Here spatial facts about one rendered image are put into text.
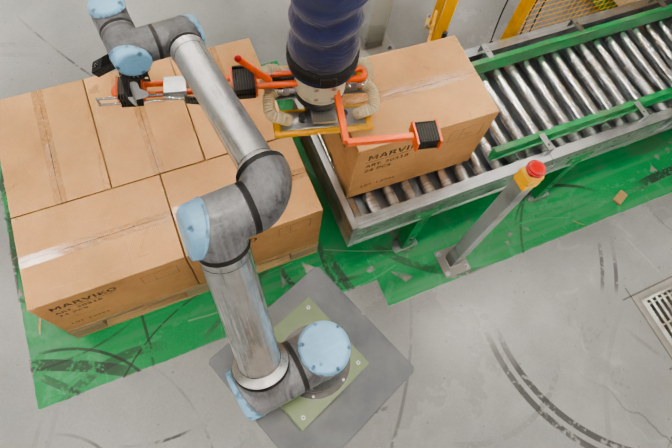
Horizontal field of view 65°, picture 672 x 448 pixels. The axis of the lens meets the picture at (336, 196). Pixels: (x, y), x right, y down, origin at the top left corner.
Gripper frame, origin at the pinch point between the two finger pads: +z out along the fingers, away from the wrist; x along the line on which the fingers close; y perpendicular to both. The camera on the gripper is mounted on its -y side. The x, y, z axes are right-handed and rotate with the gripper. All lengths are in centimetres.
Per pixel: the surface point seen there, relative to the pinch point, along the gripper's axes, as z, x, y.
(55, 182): 65, 5, -48
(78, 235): 65, -19, -37
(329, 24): -34, -8, 58
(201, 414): 120, -89, 1
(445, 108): 25, 2, 110
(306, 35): -29, -7, 52
